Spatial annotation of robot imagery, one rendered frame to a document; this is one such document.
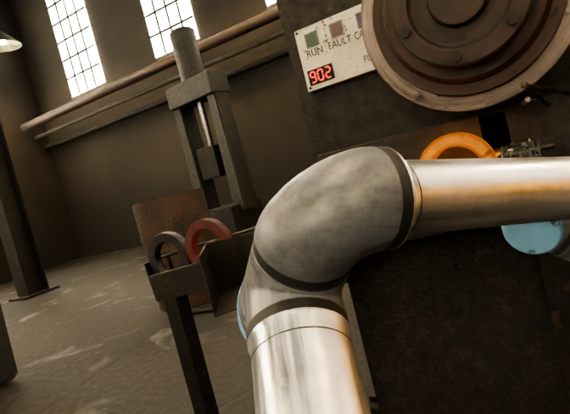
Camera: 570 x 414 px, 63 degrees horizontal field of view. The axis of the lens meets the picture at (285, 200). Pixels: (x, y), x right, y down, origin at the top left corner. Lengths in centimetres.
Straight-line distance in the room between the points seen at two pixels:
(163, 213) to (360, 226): 323
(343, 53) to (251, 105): 721
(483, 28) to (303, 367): 82
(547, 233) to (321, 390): 54
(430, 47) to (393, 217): 67
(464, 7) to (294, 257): 75
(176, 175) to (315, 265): 931
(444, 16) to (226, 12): 800
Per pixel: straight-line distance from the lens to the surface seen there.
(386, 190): 46
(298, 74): 413
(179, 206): 364
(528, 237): 88
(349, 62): 137
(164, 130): 983
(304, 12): 147
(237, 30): 791
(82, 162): 1173
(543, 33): 114
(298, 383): 45
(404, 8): 112
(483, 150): 118
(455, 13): 109
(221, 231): 150
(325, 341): 48
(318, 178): 47
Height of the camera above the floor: 85
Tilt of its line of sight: 4 degrees down
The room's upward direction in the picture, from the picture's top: 14 degrees counter-clockwise
